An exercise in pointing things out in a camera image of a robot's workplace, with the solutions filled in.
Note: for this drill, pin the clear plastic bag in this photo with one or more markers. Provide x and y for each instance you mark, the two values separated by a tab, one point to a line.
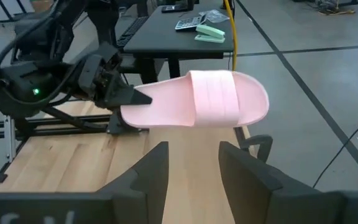
214	16

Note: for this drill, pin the mint green stapler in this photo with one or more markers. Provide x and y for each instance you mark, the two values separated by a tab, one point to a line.
210	33

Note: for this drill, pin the black computer monitor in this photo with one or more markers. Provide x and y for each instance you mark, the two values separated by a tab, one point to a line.
172	8

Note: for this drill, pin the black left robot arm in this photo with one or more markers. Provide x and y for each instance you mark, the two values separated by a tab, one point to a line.
26	84

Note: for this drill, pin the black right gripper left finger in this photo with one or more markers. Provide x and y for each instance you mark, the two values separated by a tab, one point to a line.
145	193

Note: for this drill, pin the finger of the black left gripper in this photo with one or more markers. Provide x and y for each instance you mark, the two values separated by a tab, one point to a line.
114	118
140	99

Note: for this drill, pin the grey desk calculator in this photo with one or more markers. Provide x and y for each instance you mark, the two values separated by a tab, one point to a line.
190	22

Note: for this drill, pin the black office desk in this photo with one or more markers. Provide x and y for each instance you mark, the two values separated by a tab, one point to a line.
166	40

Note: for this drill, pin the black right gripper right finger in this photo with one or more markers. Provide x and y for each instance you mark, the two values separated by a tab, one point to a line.
253	193

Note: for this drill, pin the black backlit keyboard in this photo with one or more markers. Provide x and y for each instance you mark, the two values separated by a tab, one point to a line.
132	31

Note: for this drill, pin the pink rubber slide sandal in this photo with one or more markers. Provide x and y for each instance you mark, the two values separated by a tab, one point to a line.
213	99

